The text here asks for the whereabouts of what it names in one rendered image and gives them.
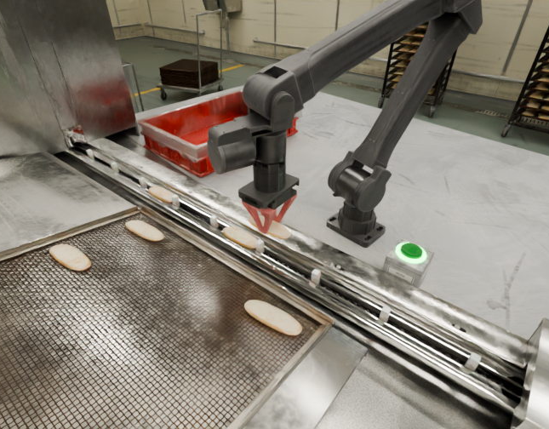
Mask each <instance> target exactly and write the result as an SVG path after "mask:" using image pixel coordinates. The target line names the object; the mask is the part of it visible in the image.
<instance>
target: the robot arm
mask: <svg viewBox="0 0 549 429"><path fill-rule="evenodd" d="M427 21H429V26H428V27H427V30H426V34H425V36H424V37H423V39H422V41H421V43H420V46H419V48H418V49H417V50H416V52H415V55H414V56H413V58H412V60H411V61H410V62H409V65H408V66H407V68H406V70H405V72H404V73H403V75H402V76H401V78H400V80H399V82H398V83H397V86H396V87H395V89H394V90H393V92H392V94H391V96H390V98H389V99H388V101H387V103H386V104H385V106H384V108H383V109H382V111H381V113H380V115H379V116H378V118H377V119H376V121H375V123H374V125H373V127H372V129H371V130H370V131H369V133H368V135H367V136H366V138H365V139H364V140H363V142H362V143H361V145H360V146H359V147H358V148H357V149H356V150H355V151H348V153H347V154H346V156H345V158H344V159H343V161H340V162H339V163H337V164H336V165H335V166H334V167H333V168H332V169H331V171H330V173H329V177H328V186H329V188H330V189H331V190H332V191H333V192H334V193H333V196H334V197H343V198H344V199H345V201H344V202H343V204H344V205H343V207H342V208H341V209H340V211H339V212H337V213H336V214H334V215H332V216H331V217H329V218H328V219H327V223H326V227H328V228H329V229H331V230H333V231H335V232H337V233H339V234H340V235H341V236H343V237H346V238H347V239H349V240H351V241H353V242H354V243H356V244H358V245H360V246H361V247H363V248H368V247H369V246H370V245H371V244H373V243H374V242H375V241H376V240H378V239H379V238H380V237H381V236H383V235H384V234H385V231H386V227H385V226H383V225H382V224H380V223H378V222H376V219H377V217H376V214H375V212H374V210H375V207H376V206H377V205H378V204H379V203H380V201H381V200H382V198H383V197H384V195H385V192H386V183H387V181H389V179H390V178H391V176H392V173H391V172H390V171H388V170H387V169H386V168H387V164H388V162H389V159H390V157H391V155H392V152H393V150H394V148H395V147H396V145H397V143H398V142H399V140H400V139H401V137H402V135H403V133H404V131H405V130H406V128H407V127H408V126H409V124H410V122H411V120H412V119H413V117H414V116H415V113H416V112H417V111H418V109H419V108H420V105H421V104H422V102H423V101H424V99H425V98H426V96H427V94H428V93H429V91H430V90H431V88H432V86H433V84H434V83H435V82H436V80H437V78H438V76H439V75H440V73H441V71H442V70H443V68H444V67H445V65H446V64H447V62H448V61H449V58H450V57H451V56H452V54H453V53H454V52H455V51H456V50H457V49H458V47H459V46H460V45H461V44H462V43H463V42H464V41H465V40H466V38H467V37H468V35H469V33H471V34H475V35H476V34H477V32H478V30H479V28H480V27H481V25H482V24H483V14H482V1H481V0H386V1H385V2H383V3H381V4H380V5H378V6H377V7H375V8H373V9H371V10H370V11H369V12H367V13H365V14H363V15H361V16H360V17H358V18H356V19H355V20H354V21H352V22H350V23H349V24H347V25H345V26H343V27H341V28H340V29H339V30H337V31H335V32H334V33H332V34H330V35H329V36H327V37H326V38H324V39H322V40H321V41H319V42H317V43H315V44H314V45H312V46H311V47H309V48H308V49H305V50H303V51H301V52H299V53H298V54H293V55H290V56H289V57H287V58H285V59H283V60H281V61H279V62H278V63H277V64H275V65H272V64H270V65H269V66H267V67H265V68H263V69H262V70H260V71H258V72H256V73H255V74H254V75H252V76H251V77H249V78H248V80H247V81H246V83H245V84H244V86H243V100H244V103H245V104H246V105H247V107H248V115H247V116H242V117H235V118H234V119H235V120H232V121H230V122H227V123H222V124H219V125H215V126H213V127H211V128H210V129H209V131H208V136H209V138H208V142H207V148H208V154H209V160H210V162H211V164H212V167H213V169H214V171H215V172H216V173H217V174H223V173H226V172H230V171H233V170H236V169H241V168H245V167H248V166H251V165H253V174H254V180H253V181H251V182H249V183H248V184H247V185H245V186H243V187H241V188H240V189H238V196H239V197H240V198H241V199H242V205H243V206H244V207H245V208H246V209H247V211H248V212H249V213H250V215H251V216H252V217H253V219H254V222H255V224H256V225H257V226H258V228H259V230H260V232H261V233H263V234H265V235H266V234H267V232H268V230H269V228H270V226H271V223H272V221H273V220H274V221H276V222H278V223H280V222H281V220H282V218H283V217H284V215H285V213H286V212H287V210H288V209H289V207H290V205H291V204H292V202H293V201H294V200H295V198H296V197H297V191H296V190H295V189H293V188H292V187H294V186H295V185H297V186H299V184H300V179H299V178H297V177H294V176H293V175H290V174H286V149H287V129H291V128H293V118H295V114H296V113H297V112H299V111H301V110H302V109H304V105H303V104H305V103H306V102H307V101H309V100H311V99H312V98H314V97H315V96H316V95H317V93H318V92H319V91H320V90H321V89H323V88H324V87H325V86H327V85H328V84H329V83H331V82H333V81H334V80H335V79H336V78H338V77H340V76H341V75H343V74H345V73H346V72H348V71H350V70H351V69H352V68H354V67H355V66H357V65H359V64H360V63H362V62H363V61H365V60H366V59H368V58H369V57H371V56H372V55H374V54H376V53H378V52H379V51H381V50H382V49H383V48H385V47H386V46H388V45H390V44H391V43H393V42H395V41H396V40H398V39H399V38H400V37H402V36H404V35H405V34H407V33H408V32H410V31H412V30H414V29H415V28H416V27H418V26H420V25H422V24H424V23H425V22H427ZM364 165H365V166H367V167H369V168H371V169H372V170H374V171H373V172H372V174H371V173H370V172H368V171H366V170H365V169H363V166H364ZM282 204H283V206H282V208H281V210H280V212H279V214H278V216H277V214H276V212H277V208H278V207H279V206H281V205H282ZM257 210H258V211H259V212H260V213H261V215H263V216H264V217H265V222H264V226H263V225H262V224H261V221H260V217H259V216H258V213H257Z"/></svg>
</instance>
